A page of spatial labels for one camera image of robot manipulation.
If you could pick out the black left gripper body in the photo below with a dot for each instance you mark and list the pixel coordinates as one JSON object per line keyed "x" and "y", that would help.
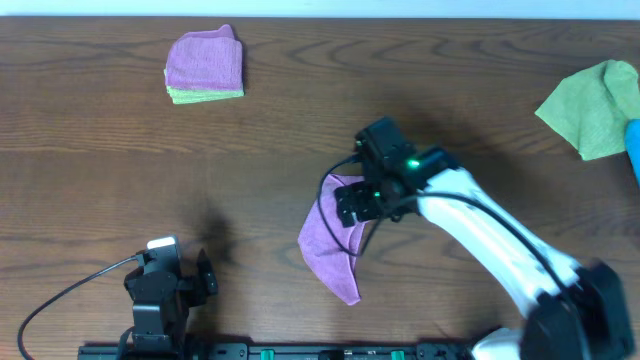
{"x": 201, "y": 279}

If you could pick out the purple microfiber cloth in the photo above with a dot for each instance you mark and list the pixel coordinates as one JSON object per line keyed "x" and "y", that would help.
{"x": 334, "y": 268}

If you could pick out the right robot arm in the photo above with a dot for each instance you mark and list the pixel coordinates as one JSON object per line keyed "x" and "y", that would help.
{"x": 570, "y": 311}

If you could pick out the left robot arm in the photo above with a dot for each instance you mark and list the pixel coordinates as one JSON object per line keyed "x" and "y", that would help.
{"x": 162, "y": 297}

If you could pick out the folded green cloth under stack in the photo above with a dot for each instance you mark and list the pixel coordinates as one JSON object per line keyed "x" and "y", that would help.
{"x": 200, "y": 96}

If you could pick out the crumpled green cloth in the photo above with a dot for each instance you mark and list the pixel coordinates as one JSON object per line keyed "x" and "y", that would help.
{"x": 591, "y": 108}

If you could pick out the folded purple cloth on stack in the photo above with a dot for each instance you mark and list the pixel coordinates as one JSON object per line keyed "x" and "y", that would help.
{"x": 206, "y": 60}

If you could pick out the blue object at edge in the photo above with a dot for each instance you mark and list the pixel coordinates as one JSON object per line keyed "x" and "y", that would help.
{"x": 632, "y": 145}

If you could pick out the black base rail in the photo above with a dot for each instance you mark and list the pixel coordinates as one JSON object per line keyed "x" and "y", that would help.
{"x": 243, "y": 351}

